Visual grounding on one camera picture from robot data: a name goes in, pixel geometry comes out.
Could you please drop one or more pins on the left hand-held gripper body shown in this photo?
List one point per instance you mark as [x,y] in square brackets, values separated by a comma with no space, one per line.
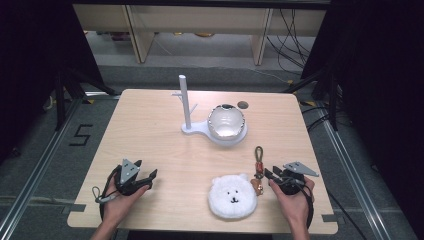
[129,173]

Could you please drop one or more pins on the white bowl with silver rim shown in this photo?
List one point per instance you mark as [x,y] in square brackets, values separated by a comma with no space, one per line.
[226,121]

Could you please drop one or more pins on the aluminium rail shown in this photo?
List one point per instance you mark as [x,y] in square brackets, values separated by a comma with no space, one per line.
[350,173]
[43,160]

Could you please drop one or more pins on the person's right hand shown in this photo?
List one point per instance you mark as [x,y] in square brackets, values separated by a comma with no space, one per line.
[293,206]

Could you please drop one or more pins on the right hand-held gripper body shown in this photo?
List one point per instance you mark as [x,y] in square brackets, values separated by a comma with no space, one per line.
[295,176]

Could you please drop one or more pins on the dark round disc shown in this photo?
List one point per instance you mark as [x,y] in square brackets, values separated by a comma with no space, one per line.
[243,105]

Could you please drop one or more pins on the white plush bear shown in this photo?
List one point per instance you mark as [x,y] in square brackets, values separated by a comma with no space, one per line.
[232,196]

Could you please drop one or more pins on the person's left hand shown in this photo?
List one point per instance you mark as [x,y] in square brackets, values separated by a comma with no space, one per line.
[120,205]

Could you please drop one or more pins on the white hook stand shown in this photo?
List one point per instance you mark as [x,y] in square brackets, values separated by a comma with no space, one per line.
[184,100]

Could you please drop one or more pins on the black metal stand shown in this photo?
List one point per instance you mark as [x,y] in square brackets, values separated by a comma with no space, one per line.
[328,90]
[66,86]

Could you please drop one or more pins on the black curtain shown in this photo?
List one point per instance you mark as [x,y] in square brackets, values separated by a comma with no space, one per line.
[33,50]
[376,60]

